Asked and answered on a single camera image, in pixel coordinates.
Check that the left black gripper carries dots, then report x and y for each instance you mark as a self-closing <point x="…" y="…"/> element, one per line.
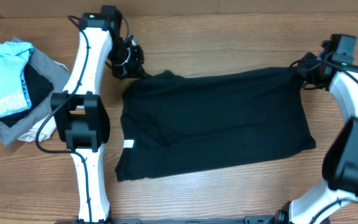
<point x="135" y="70"/>

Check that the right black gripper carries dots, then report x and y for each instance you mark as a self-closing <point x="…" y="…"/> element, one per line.
<point x="301" y="71"/>

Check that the black t-shirt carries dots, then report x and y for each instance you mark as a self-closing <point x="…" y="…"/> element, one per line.
<point x="175" y="125"/>

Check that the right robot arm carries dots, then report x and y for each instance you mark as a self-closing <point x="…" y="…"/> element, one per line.
<point x="334" y="71"/>

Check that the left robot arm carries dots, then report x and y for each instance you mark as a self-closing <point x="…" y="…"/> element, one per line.
<point x="81" y="118"/>

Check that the grey folded shirt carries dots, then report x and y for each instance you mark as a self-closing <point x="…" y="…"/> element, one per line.
<point x="26" y="128"/>

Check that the folded black shirt in pile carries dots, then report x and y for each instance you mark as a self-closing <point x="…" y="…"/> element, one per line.
<point x="38" y="88"/>

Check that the light blue printed shirt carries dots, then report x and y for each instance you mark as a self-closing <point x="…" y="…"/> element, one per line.
<point x="14" y="96"/>

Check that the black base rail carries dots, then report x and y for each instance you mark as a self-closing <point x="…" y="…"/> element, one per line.
<point x="191" y="221"/>

